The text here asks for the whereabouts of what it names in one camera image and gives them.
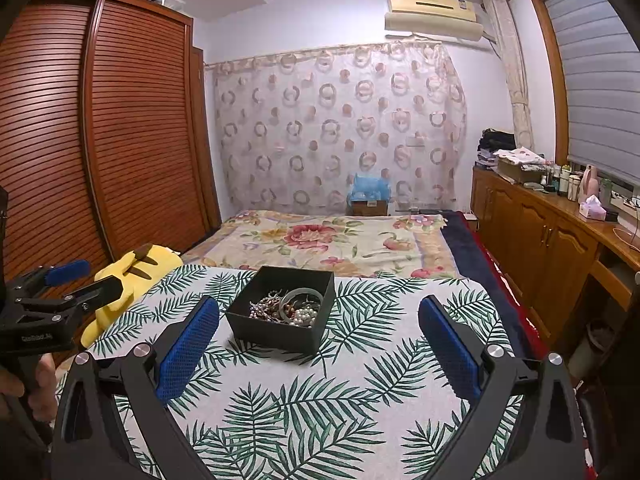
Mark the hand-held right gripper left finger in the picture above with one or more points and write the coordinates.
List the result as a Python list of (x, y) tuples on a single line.
[(187, 345)]

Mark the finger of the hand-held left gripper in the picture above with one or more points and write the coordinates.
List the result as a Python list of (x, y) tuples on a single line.
[(100, 292), (67, 271)]

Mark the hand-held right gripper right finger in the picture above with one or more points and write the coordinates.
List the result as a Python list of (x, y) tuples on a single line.
[(450, 345)]

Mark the black jewelry box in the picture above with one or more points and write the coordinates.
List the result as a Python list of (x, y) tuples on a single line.
[(272, 337)]

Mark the person's left hand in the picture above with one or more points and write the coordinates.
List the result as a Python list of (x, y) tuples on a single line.
[(42, 385)]

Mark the yellow plush toy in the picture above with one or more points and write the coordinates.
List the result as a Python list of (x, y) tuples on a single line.
[(125, 272)]

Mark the dark blue blanket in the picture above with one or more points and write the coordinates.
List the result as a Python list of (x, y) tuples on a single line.
[(475, 255)]

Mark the wooden sideboard cabinet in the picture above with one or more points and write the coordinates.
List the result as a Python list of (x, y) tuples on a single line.
[(535, 245)]

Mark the grey waste bin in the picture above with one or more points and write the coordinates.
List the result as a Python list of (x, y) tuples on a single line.
[(587, 347)]

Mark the wooden slatted wardrobe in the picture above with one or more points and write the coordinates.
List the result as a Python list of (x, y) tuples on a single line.
[(100, 135)]

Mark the green leaf print cloth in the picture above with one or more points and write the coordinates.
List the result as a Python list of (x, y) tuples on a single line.
[(320, 410)]

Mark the brown cardboard box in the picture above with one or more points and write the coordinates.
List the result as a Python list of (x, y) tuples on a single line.
[(369, 208)]

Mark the blue plastic bag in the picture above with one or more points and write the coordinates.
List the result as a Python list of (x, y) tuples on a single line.
[(370, 187)]

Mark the box with floral cloth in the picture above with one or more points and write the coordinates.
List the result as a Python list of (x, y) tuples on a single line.
[(520, 165)]

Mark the pink tissue box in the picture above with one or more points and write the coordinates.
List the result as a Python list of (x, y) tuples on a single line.
[(592, 208)]

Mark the pile of dark clothes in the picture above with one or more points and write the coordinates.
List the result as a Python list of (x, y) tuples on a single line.
[(496, 142)]

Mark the pink bottle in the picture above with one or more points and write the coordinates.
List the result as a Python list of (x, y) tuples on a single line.
[(589, 182)]

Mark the white power strip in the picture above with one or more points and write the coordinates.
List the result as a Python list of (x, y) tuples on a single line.
[(626, 201)]

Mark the circle pattern sheer curtain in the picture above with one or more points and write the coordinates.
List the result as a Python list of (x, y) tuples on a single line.
[(340, 125)]

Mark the tied beige side curtain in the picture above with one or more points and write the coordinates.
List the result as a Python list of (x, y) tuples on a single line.
[(515, 75)]

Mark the clear storage box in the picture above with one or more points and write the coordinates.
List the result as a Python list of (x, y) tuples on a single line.
[(170, 4)]

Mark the grey window blind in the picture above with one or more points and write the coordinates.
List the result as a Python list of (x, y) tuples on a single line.
[(595, 75)]

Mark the beige air conditioner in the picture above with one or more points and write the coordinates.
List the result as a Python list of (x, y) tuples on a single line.
[(435, 12)]

